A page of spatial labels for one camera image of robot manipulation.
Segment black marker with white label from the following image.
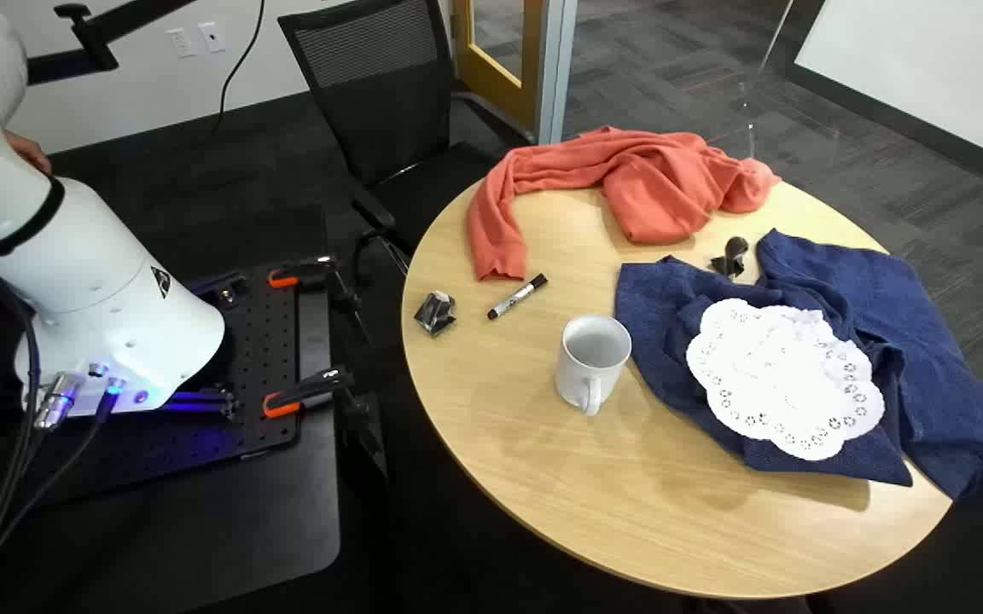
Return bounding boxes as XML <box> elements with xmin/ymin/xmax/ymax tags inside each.
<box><xmin>484</xmin><ymin>273</ymin><xmax>545</xmax><ymax>319</ymax></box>

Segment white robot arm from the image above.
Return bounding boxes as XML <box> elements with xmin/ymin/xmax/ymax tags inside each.
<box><xmin>0</xmin><ymin>12</ymin><xmax>224</xmax><ymax>415</ymax></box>

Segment white ceramic mug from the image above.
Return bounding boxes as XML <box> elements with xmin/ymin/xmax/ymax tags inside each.
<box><xmin>557</xmin><ymin>312</ymin><xmax>631</xmax><ymax>415</ymax></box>

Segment black binder clip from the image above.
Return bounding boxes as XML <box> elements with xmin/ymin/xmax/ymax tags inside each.
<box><xmin>416</xmin><ymin>290</ymin><xmax>455</xmax><ymax>333</ymax></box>

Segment orange cloth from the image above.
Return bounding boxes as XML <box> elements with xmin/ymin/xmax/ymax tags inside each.
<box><xmin>469</xmin><ymin>126</ymin><xmax>780</xmax><ymax>278</ymax></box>

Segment round wooden table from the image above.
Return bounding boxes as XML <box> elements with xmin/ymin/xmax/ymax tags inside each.
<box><xmin>400</xmin><ymin>190</ymin><xmax>948</xmax><ymax>599</ymax></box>

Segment small black round object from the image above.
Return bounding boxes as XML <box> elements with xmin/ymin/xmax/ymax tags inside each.
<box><xmin>710</xmin><ymin>236</ymin><xmax>748</xmax><ymax>275</ymax></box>

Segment black mesh office chair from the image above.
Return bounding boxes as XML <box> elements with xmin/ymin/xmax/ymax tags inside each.
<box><xmin>281</xmin><ymin>0</ymin><xmax>529</xmax><ymax>246</ymax></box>

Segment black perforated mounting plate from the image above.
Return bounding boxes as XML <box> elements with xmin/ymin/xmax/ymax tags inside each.
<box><xmin>146</xmin><ymin>265</ymin><xmax>330</xmax><ymax>468</ymax></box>

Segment white paper doily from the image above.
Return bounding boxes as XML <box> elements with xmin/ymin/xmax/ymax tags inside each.
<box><xmin>686</xmin><ymin>298</ymin><xmax>885</xmax><ymax>461</ymax></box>

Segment black side table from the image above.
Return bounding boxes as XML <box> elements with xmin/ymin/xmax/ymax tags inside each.
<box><xmin>0</xmin><ymin>204</ymin><xmax>343</xmax><ymax>614</ymax></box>

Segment dark blue cloth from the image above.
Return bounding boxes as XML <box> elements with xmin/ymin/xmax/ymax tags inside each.
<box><xmin>615</xmin><ymin>232</ymin><xmax>983</xmax><ymax>499</ymax></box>

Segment orange handled clamp near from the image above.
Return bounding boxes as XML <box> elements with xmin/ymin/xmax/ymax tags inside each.
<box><xmin>260</xmin><ymin>365</ymin><xmax>351</xmax><ymax>420</ymax></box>

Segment orange handled clamp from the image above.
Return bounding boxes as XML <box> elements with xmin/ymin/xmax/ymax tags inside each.
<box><xmin>260</xmin><ymin>365</ymin><xmax>351</xmax><ymax>420</ymax></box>
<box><xmin>268</xmin><ymin>254</ymin><xmax>336</xmax><ymax>290</ymax></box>

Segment orange handled clamp far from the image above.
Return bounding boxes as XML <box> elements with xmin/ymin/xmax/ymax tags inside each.
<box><xmin>268</xmin><ymin>254</ymin><xmax>336</xmax><ymax>290</ymax></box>

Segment black wall cable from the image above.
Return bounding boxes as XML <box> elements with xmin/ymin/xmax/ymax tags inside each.
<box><xmin>211</xmin><ymin>0</ymin><xmax>275</xmax><ymax>128</ymax></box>

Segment white wall outlet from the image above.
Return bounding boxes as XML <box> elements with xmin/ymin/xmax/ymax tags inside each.
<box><xmin>168</xmin><ymin>19</ymin><xmax>224</xmax><ymax>59</ymax></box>

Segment robot base cables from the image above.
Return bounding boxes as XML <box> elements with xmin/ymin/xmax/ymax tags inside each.
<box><xmin>0</xmin><ymin>378</ymin><xmax>121</xmax><ymax>614</ymax></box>

